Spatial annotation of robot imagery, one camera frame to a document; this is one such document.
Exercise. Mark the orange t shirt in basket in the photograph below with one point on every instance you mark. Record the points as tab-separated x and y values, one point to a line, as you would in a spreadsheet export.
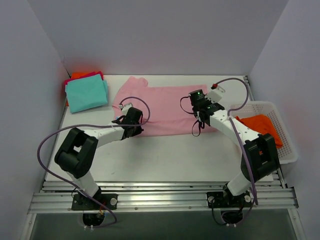
263	125

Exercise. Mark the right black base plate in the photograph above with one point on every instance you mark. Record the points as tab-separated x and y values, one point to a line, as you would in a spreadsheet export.
217	200

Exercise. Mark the folded orange t shirt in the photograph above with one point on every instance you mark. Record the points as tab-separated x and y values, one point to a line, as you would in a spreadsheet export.
77	75

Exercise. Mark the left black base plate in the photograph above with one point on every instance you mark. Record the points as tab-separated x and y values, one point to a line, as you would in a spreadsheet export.
82	203

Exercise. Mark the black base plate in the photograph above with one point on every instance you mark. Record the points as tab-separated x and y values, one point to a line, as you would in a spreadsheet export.
217	200
82	203

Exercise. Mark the white plastic basket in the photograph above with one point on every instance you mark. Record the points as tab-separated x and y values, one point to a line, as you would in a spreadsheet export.
287	154

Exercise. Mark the folded magenta t shirt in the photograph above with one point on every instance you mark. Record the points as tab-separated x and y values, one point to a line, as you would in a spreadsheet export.
96	73

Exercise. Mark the folded teal t shirt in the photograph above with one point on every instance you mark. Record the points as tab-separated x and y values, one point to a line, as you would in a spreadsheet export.
86	93

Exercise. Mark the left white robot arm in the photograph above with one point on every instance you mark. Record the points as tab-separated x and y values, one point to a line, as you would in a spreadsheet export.
76	154

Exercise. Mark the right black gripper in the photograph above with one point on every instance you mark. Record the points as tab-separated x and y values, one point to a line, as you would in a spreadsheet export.
200	117

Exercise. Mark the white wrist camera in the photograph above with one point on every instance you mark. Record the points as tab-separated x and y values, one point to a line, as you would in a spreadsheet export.
125	106
216	93

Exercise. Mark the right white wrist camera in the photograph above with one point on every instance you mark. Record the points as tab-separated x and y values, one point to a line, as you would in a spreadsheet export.
216	93

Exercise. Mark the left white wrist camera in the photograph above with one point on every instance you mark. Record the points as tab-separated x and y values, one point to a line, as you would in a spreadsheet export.
125	106

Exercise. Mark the pink t shirt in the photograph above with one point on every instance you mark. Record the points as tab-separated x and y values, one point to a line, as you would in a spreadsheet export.
167	116

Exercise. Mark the aluminium mounting rail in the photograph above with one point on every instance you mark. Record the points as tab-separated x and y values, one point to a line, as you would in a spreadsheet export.
55	196

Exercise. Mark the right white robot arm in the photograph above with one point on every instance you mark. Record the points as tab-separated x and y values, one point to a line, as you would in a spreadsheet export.
259	153

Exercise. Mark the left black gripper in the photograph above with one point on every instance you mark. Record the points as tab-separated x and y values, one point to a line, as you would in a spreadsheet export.
135	128

